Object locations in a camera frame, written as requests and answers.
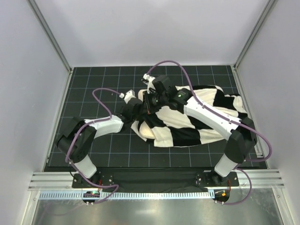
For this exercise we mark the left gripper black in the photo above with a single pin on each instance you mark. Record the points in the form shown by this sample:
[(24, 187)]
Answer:
[(140, 107)]

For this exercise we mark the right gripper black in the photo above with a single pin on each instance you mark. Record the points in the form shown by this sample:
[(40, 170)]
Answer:
[(150, 103)]

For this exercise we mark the cream pillow with bear print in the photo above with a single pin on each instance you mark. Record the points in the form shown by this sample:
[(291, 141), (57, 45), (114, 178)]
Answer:
[(146, 132)]

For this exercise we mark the black white checkered pillowcase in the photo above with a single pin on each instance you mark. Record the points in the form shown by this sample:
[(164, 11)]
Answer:
[(174, 129)]

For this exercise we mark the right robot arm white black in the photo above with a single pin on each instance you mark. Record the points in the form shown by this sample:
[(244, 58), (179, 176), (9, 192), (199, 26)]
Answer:
[(239, 134)]

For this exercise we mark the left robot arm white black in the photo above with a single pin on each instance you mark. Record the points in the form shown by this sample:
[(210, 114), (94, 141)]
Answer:
[(77, 138)]

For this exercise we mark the black grid cutting mat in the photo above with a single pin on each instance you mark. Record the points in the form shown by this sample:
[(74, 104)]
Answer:
[(91, 93)]

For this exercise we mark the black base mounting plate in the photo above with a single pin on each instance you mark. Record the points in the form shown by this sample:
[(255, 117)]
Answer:
[(160, 178)]

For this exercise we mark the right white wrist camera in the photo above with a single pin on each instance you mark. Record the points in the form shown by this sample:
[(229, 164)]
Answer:
[(148, 80)]

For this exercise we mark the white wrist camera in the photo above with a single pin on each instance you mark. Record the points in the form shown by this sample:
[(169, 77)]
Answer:
[(148, 80), (129, 95)]

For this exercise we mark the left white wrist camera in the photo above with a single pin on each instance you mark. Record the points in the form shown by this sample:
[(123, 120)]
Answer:
[(129, 95)]

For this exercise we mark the slotted white cable duct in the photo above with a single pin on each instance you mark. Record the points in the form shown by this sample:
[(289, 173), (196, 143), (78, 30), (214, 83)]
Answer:
[(92, 194)]

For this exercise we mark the aluminium front frame rail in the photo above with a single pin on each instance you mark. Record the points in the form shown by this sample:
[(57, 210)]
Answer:
[(264, 178)]

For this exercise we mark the left aluminium corner post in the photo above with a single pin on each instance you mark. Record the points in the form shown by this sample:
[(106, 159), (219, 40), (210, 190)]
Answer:
[(47, 30)]

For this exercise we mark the aluminium corner post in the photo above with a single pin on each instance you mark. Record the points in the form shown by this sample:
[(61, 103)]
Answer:
[(47, 30), (255, 31)]

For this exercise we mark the right aluminium corner post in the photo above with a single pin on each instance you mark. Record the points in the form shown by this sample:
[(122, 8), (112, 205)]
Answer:
[(255, 31)]

